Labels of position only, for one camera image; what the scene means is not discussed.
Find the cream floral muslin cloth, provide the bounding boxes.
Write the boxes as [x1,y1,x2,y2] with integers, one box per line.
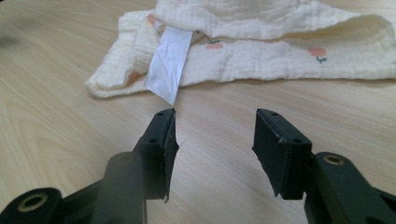
[84,0,396,106]

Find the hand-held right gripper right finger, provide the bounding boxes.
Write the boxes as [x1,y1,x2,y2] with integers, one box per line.
[252,108,313,201]

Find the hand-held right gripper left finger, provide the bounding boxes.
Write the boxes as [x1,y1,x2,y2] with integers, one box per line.
[134,107,180,203]

